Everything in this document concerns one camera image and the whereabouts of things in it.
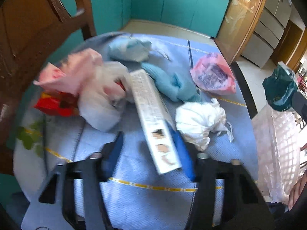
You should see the dark green plastic bag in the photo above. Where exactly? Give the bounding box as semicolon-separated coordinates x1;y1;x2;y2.
262;61;299;112

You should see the white tissue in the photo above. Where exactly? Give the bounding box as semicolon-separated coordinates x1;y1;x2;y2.
175;98;234;152

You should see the white translucent plastic bag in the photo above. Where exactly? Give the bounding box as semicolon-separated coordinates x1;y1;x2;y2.
78;61;134;132

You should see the white toothpaste box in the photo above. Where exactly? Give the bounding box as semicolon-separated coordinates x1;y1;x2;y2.
131;69;182;174

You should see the red snack wrapper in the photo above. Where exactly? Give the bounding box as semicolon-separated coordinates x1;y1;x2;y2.
33;91;79;117

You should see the green leafy vegetable sprig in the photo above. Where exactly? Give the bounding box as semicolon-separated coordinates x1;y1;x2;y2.
17;117;47;158

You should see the pink printed plastic bag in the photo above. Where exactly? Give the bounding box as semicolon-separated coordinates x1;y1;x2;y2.
190;53;236;95

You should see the person's right hand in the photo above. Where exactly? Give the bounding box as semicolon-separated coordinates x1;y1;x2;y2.
288;171;307;210

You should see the blue tablecloth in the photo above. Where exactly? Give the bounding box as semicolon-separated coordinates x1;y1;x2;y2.
14;32;258;229

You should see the grey refrigerator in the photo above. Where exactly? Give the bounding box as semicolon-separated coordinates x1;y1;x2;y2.
241;0;292;68

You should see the light blue twisted cloth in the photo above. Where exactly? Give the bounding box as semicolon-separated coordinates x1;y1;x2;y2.
141;63;201;103

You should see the light blue crumpled mask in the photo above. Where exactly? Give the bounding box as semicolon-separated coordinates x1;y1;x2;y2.
108;37;171;63

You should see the wooden framed glass door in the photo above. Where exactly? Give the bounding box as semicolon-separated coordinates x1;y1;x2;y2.
214;0;266;64

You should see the brown wooden chair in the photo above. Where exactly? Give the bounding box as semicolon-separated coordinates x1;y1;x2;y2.
1;0;96;175

